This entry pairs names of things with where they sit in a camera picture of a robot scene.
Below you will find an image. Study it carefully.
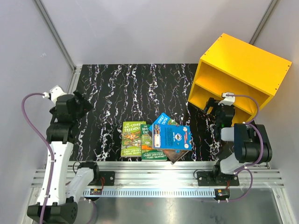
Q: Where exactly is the blue 26-storey treehouse book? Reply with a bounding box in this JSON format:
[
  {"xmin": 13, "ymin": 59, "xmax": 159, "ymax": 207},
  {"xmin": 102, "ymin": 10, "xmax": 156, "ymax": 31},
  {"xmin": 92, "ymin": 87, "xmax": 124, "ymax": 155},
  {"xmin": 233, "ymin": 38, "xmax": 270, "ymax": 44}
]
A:
[{"xmin": 149, "ymin": 112, "xmax": 179, "ymax": 137}]

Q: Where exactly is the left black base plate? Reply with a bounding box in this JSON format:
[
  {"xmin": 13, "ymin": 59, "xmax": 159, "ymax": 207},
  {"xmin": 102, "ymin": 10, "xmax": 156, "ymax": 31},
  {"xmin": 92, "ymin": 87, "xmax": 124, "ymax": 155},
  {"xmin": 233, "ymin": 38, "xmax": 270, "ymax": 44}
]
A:
[{"xmin": 88, "ymin": 171, "xmax": 115, "ymax": 186}]

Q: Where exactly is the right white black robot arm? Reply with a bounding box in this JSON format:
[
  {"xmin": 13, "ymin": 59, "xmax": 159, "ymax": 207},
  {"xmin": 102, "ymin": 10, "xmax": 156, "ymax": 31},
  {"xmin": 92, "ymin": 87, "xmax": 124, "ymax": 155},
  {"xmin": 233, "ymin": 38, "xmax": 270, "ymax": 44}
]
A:
[{"xmin": 197, "ymin": 92, "xmax": 272, "ymax": 186}]

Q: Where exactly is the green 104-storey treehouse book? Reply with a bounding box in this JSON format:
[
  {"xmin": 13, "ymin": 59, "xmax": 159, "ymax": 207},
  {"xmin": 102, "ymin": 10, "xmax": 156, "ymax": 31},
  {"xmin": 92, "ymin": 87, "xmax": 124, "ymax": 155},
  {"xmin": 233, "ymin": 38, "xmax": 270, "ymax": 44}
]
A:
[{"xmin": 141, "ymin": 124, "xmax": 167, "ymax": 161}]

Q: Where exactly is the aluminium rail frame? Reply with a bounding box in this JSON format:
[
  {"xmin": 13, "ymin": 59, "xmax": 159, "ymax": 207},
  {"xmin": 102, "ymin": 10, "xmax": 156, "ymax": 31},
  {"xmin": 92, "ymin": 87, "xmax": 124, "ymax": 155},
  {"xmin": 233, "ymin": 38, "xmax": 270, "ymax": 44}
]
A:
[{"xmin": 20, "ymin": 65, "xmax": 297, "ymax": 224}]

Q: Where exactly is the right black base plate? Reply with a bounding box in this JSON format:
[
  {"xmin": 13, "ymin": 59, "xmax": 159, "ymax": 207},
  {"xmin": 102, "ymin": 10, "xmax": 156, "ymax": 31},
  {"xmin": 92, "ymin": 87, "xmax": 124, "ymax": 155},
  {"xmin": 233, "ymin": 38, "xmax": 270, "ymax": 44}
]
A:
[{"xmin": 196, "ymin": 171, "xmax": 240, "ymax": 187}]

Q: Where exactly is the dark tale of two cities book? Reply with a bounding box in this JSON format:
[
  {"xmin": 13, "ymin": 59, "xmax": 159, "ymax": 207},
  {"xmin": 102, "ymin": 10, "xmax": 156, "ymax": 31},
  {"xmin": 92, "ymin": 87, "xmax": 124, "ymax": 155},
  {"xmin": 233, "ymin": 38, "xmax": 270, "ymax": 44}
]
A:
[{"xmin": 163, "ymin": 149, "xmax": 189, "ymax": 165}]

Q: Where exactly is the white slotted cable duct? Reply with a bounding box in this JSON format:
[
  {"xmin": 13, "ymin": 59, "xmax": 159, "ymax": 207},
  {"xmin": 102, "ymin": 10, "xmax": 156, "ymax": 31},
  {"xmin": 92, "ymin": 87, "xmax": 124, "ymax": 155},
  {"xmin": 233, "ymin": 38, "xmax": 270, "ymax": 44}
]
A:
[{"xmin": 82, "ymin": 188, "xmax": 215, "ymax": 198}]

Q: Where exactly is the black marble pattern mat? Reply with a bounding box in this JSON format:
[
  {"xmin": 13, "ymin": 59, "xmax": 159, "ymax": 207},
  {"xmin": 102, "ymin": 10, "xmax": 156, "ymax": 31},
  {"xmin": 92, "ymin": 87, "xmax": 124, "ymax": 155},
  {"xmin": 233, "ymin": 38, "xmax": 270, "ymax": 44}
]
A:
[{"xmin": 71, "ymin": 63, "xmax": 233, "ymax": 161}]

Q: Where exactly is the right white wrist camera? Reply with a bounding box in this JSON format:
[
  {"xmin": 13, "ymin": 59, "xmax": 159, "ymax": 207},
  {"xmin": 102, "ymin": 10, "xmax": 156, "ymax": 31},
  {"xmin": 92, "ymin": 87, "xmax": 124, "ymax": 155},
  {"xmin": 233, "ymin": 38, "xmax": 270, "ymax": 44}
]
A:
[{"xmin": 218, "ymin": 92, "xmax": 235, "ymax": 106}]

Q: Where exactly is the blue back-cover book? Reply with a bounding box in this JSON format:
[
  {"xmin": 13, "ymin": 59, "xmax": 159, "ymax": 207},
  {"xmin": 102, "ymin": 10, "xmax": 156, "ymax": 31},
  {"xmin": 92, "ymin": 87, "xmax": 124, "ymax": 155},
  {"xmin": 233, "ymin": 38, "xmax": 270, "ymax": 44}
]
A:
[{"xmin": 152, "ymin": 124, "xmax": 192, "ymax": 151}]

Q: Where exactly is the yellow wooden shelf box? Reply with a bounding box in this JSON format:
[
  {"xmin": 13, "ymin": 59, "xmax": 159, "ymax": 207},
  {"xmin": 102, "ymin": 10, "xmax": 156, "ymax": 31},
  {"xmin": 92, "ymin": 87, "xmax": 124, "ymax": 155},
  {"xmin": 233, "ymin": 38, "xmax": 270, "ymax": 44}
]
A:
[{"xmin": 188, "ymin": 33, "xmax": 292, "ymax": 123}]

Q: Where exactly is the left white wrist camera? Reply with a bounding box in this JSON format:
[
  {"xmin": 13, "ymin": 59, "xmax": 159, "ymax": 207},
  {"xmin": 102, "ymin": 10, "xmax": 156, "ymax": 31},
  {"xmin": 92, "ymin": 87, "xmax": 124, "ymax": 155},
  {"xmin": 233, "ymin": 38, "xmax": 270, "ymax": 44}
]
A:
[{"xmin": 42, "ymin": 85, "xmax": 66, "ymax": 104}]

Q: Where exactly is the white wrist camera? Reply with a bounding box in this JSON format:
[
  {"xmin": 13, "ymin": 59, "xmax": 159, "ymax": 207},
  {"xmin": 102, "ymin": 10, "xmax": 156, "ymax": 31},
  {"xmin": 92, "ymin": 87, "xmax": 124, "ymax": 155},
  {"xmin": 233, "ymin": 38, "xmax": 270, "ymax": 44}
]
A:
[
  {"xmin": 42, "ymin": 85, "xmax": 66, "ymax": 104},
  {"xmin": 218, "ymin": 92, "xmax": 235, "ymax": 106}
]

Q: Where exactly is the green 65-storey treehouse book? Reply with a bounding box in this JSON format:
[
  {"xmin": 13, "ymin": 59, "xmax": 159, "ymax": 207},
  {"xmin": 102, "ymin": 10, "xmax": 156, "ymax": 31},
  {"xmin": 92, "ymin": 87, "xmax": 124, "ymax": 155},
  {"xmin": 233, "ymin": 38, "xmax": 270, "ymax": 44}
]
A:
[{"xmin": 121, "ymin": 121, "xmax": 146, "ymax": 157}]

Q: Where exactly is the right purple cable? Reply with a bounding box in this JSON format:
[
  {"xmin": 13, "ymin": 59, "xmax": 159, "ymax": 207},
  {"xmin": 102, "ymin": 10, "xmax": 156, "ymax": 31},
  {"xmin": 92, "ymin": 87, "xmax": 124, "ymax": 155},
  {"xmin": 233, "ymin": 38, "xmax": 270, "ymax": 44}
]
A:
[{"xmin": 225, "ymin": 94, "xmax": 264, "ymax": 201}]

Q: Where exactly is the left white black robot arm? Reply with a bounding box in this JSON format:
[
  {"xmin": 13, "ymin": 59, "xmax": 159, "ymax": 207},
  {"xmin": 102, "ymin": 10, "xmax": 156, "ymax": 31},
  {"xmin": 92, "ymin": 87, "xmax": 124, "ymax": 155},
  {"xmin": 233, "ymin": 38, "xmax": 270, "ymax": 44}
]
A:
[{"xmin": 27, "ymin": 86, "xmax": 100, "ymax": 224}]

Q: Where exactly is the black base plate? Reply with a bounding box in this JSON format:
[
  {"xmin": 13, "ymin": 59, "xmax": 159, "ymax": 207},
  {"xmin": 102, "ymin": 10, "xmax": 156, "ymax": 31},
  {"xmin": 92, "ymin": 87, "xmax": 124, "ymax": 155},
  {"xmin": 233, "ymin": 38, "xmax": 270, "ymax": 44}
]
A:
[
  {"xmin": 88, "ymin": 171, "xmax": 115, "ymax": 186},
  {"xmin": 196, "ymin": 171, "xmax": 240, "ymax": 187}
]

